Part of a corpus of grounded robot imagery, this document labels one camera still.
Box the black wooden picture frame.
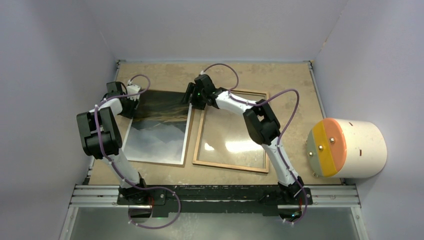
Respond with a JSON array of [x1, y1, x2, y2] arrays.
[[192, 88, 271, 174]]

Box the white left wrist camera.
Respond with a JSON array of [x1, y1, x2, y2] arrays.
[[126, 84, 142, 100]]

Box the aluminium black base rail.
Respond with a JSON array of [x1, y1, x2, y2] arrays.
[[69, 185, 361, 218]]

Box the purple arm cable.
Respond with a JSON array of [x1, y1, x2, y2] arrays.
[[200, 62, 310, 226], [94, 74, 182, 231]]

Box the grey landscape photo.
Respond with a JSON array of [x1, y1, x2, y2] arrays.
[[122, 89, 194, 166]]

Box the clear acrylic sheet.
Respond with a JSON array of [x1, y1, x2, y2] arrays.
[[198, 93, 267, 170]]

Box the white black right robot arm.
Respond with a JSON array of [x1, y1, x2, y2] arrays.
[[182, 74, 308, 204]]

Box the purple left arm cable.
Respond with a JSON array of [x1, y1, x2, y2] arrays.
[[94, 74, 182, 231]]

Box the white cylinder with orange lid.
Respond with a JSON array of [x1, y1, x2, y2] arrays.
[[306, 117, 388, 179]]

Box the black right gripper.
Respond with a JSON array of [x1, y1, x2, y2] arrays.
[[181, 83, 207, 111]]

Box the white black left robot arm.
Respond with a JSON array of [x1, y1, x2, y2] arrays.
[[76, 81, 149, 205]]

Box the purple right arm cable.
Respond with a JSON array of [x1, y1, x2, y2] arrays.
[[200, 62, 310, 226]]

